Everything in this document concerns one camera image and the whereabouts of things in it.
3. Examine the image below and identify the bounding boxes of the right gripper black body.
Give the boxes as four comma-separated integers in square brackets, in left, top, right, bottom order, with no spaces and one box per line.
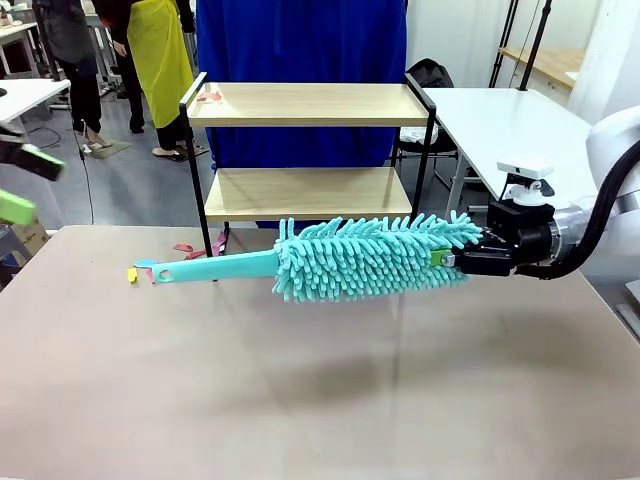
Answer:
[492,224,556,266]

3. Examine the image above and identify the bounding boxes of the teal microfibre duster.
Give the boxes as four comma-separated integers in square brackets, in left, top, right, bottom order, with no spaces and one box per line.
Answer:
[149,210,485,305]

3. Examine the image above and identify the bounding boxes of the cardboard box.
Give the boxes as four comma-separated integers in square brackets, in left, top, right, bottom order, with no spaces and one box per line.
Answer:
[8,219,51,254]

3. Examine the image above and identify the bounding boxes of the white table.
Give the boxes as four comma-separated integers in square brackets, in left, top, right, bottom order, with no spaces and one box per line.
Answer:
[0,77,72,126]
[422,87,594,216]

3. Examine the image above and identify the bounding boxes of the mannequin in grey top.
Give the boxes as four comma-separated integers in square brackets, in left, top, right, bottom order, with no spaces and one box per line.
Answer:
[32,0,114,149]

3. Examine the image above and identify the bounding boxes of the mannequin in yellow apron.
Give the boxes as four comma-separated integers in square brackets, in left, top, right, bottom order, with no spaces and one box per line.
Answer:
[107,0,197,159]

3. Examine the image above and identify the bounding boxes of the black office chair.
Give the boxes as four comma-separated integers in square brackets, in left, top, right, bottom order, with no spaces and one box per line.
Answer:
[394,58,469,201]

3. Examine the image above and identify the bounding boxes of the wooden background table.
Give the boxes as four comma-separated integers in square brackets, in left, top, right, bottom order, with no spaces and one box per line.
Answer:
[497,46,586,91]

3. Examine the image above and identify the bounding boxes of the black light stand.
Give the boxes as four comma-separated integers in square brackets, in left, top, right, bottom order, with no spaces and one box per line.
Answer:
[517,0,555,92]

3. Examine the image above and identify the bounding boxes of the blue curtain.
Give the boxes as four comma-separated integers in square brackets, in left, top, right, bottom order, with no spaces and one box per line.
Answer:
[195,0,409,171]

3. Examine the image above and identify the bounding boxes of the black camera bracket block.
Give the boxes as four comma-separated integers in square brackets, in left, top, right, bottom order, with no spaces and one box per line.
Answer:
[487,199,554,230]

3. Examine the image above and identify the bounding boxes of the metal mannequin base plate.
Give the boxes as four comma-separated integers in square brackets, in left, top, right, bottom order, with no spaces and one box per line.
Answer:
[82,139,134,160]

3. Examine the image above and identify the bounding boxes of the white camera on ball mount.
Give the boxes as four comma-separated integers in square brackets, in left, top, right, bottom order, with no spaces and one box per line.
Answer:
[496,158,557,205]

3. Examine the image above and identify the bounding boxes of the two-tier wood black-frame shelf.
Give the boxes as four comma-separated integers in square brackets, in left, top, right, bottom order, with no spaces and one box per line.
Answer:
[178,71,438,283]

